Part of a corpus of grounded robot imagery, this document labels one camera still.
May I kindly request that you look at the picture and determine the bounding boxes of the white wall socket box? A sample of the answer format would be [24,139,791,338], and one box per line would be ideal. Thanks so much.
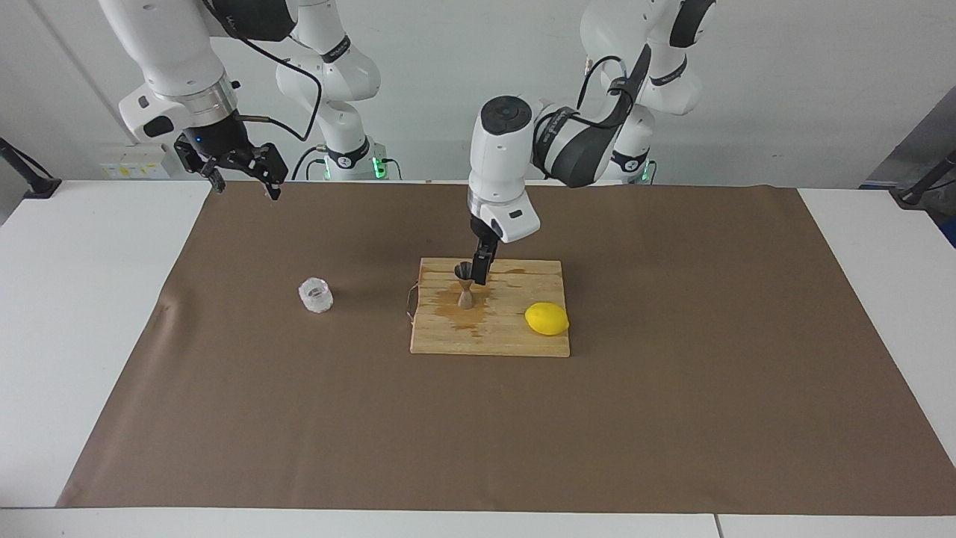
[99,143,171,180]

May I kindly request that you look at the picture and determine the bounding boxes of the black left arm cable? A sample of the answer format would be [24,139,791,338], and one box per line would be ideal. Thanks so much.
[577,56,632,113]

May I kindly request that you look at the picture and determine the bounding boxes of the yellow lemon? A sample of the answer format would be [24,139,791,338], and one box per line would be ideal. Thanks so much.
[524,302,570,336]

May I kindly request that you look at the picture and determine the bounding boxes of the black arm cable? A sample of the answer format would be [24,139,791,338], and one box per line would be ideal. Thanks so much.
[577,56,632,113]
[200,0,326,143]

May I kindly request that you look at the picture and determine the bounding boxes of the black base cable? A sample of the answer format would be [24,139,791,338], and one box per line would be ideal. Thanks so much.
[293,144,329,182]

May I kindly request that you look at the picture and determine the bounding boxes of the brown paper table mat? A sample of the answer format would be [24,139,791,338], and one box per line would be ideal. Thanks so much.
[56,179,956,516]

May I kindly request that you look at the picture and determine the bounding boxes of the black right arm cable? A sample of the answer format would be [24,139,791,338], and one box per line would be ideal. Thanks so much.
[200,0,326,143]

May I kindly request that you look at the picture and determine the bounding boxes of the wooden cutting board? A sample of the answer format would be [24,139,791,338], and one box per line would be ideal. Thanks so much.
[406,258,571,358]

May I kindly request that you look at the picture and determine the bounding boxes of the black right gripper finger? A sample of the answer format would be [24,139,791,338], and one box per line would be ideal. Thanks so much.
[174,137,226,194]
[240,143,289,200]

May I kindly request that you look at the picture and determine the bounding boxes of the clear textured cup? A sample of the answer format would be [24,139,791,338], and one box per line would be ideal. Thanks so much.
[298,277,334,314]

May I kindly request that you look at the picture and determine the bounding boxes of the black clamp stand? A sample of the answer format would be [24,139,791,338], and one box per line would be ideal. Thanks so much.
[896,149,956,209]
[0,137,62,200]

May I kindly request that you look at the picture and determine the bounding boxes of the metal jigger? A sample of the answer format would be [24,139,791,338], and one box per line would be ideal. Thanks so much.
[454,262,477,310]

